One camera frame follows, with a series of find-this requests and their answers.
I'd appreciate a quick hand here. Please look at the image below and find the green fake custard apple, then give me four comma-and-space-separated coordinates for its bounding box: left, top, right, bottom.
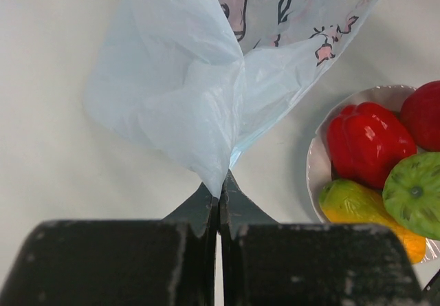
382, 152, 439, 240

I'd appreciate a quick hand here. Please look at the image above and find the red fake apple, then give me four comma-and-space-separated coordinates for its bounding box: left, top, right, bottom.
400, 80, 439, 151

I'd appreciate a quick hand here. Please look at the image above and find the yellow green fake mango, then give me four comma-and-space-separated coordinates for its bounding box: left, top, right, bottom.
318, 179, 426, 264

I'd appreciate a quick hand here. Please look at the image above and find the white paper plate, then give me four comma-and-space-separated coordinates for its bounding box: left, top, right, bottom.
306, 85, 439, 261

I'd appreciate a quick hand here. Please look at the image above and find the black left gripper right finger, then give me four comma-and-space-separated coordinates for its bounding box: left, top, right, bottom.
219, 174, 426, 305

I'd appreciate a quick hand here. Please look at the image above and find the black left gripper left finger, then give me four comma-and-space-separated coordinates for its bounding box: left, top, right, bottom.
1, 186, 218, 305

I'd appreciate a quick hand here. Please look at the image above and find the red fake bell pepper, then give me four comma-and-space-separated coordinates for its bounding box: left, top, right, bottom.
326, 102, 417, 189

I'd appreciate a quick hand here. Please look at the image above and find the light blue plastic bag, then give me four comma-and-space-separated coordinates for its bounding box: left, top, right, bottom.
84, 0, 377, 196

